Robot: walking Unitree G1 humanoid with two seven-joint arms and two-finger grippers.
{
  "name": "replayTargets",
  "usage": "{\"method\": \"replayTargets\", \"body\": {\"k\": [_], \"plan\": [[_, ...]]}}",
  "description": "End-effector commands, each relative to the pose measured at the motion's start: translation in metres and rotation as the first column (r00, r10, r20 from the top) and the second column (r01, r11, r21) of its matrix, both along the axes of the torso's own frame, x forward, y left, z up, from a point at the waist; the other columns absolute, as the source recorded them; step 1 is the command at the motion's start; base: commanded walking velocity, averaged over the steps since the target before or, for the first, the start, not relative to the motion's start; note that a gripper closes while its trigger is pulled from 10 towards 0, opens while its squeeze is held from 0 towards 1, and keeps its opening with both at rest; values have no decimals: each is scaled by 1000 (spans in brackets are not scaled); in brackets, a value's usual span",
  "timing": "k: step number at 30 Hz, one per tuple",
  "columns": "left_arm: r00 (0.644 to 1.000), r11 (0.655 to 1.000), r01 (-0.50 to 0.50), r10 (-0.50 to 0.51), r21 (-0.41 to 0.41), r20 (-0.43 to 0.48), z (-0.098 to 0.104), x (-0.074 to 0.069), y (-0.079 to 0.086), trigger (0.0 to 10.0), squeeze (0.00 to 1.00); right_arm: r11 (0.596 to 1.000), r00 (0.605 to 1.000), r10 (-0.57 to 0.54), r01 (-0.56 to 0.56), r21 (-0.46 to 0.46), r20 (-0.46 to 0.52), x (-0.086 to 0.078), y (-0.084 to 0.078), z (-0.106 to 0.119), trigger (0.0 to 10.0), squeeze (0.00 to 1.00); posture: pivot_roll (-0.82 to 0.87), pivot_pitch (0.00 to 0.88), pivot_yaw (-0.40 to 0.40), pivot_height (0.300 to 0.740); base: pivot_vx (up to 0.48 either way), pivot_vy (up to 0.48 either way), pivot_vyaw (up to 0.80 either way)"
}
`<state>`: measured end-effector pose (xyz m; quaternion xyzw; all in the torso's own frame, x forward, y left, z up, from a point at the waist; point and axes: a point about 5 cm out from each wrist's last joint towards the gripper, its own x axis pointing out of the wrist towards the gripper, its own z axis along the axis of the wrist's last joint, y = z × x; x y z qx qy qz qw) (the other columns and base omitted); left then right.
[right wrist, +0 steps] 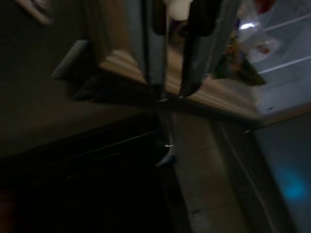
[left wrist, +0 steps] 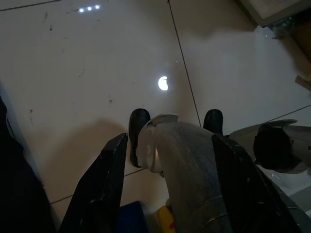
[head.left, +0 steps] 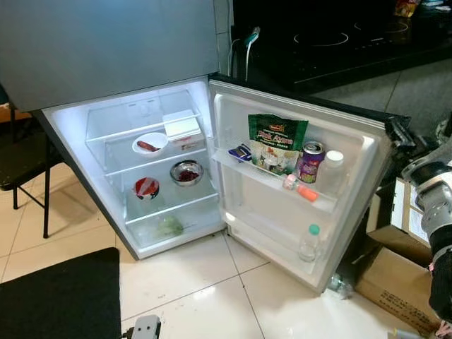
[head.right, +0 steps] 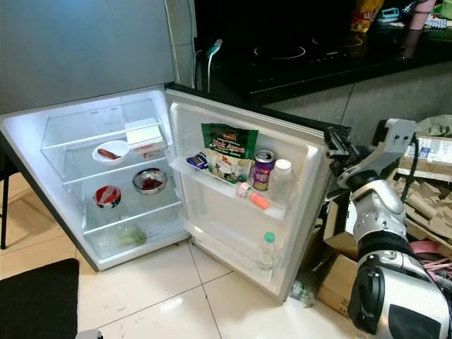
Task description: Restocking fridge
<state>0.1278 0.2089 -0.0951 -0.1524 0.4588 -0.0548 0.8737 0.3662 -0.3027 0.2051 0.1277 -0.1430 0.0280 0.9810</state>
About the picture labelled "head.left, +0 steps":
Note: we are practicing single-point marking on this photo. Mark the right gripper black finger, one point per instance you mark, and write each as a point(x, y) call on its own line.
point(400, 133)

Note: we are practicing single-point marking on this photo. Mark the teal capped water bottle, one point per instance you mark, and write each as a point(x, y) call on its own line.
point(309, 244)

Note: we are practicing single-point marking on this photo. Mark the silver fridge door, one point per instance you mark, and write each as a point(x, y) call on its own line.
point(282, 219)

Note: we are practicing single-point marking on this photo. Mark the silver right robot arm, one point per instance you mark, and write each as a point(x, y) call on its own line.
point(434, 205)

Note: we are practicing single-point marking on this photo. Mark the silver fridge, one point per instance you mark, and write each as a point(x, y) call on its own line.
point(106, 56)

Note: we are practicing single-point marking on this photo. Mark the open white lined cardboard box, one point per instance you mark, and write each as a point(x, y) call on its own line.
point(395, 212)

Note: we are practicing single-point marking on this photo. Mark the white capped clear bottle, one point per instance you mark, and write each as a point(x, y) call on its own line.
point(332, 176)

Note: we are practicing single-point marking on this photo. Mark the purple drink can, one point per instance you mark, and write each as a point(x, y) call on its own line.
point(311, 162)

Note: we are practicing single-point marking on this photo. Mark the black kitchen counter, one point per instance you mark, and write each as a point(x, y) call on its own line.
point(339, 42)

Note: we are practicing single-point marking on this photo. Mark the small orange bottle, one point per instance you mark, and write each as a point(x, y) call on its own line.
point(307, 193)

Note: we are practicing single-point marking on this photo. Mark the green snack bag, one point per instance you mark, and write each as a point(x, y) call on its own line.
point(277, 141)

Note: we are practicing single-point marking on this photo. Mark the orange snack bag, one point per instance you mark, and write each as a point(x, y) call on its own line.
point(407, 7)

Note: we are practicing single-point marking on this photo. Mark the brown printed cardboard box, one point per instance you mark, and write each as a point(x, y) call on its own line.
point(395, 289)

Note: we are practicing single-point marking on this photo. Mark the empty clear plastic bottle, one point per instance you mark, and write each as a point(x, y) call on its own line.
point(340, 286)

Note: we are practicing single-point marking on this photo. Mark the small blue packet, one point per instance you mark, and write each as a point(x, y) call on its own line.
point(241, 153)

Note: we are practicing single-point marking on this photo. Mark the steel bowl red food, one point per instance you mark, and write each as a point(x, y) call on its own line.
point(186, 173)

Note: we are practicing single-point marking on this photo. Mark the white food box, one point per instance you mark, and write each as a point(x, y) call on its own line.
point(182, 126)

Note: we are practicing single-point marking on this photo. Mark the green leafy vegetable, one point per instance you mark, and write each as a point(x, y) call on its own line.
point(169, 226)

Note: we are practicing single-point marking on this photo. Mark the white bowl with sausage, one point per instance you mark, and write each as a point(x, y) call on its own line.
point(150, 143)

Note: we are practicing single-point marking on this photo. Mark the red lidded glass bowl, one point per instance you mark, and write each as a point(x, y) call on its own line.
point(146, 188)

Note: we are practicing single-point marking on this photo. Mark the black folding chair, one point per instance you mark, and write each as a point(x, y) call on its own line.
point(21, 162)

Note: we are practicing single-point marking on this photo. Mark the black floor mat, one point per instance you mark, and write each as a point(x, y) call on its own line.
point(56, 296)

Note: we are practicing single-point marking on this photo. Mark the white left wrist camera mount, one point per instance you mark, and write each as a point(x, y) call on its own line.
point(146, 328)

